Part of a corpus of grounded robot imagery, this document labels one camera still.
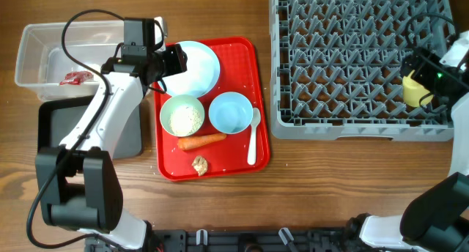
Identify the red snack wrapper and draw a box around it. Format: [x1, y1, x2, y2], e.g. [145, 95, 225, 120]
[59, 71, 94, 86]

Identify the beige food lump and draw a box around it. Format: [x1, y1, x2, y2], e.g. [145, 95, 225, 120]
[192, 156, 208, 176]

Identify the clear plastic bin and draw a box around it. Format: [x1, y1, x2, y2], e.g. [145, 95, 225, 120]
[15, 21, 124, 101]

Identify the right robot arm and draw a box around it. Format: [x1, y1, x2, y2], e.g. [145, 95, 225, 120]
[341, 32, 468, 251]

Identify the black waste bin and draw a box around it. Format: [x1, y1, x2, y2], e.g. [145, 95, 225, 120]
[37, 96, 143, 159]

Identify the orange carrot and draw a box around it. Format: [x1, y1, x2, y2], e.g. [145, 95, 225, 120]
[177, 133, 227, 151]

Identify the red plastic tray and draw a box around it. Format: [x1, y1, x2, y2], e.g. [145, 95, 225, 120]
[154, 37, 270, 182]

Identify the green bowl with rice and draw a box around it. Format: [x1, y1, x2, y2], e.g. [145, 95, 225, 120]
[160, 94, 205, 137]

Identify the yellow plastic cup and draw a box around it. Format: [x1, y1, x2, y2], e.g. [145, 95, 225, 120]
[402, 70, 434, 108]

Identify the light blue bowl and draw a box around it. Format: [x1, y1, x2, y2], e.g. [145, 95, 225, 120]
[208, 92, 254, 134]

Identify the white plastic spoon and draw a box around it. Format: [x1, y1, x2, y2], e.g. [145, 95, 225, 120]
[247, 108, 261, 166]

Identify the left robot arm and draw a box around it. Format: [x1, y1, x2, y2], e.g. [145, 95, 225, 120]
[26, 18, 187, 251]

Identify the light blue plate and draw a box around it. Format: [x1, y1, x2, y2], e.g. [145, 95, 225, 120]
[163, 41, 221, 97]

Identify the grey dishwasher rack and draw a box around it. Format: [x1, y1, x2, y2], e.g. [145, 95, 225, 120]
[269, 0, 454, 141]

